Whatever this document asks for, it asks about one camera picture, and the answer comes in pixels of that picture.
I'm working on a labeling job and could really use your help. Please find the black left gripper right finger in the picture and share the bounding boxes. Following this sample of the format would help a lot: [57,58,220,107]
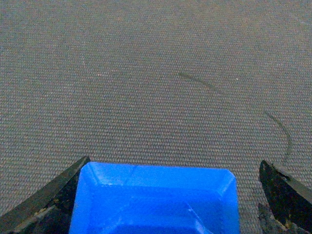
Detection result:
[258,160,312,234]

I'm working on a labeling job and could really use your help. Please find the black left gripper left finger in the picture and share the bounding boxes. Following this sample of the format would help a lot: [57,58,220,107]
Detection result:
[0,156,91,234]

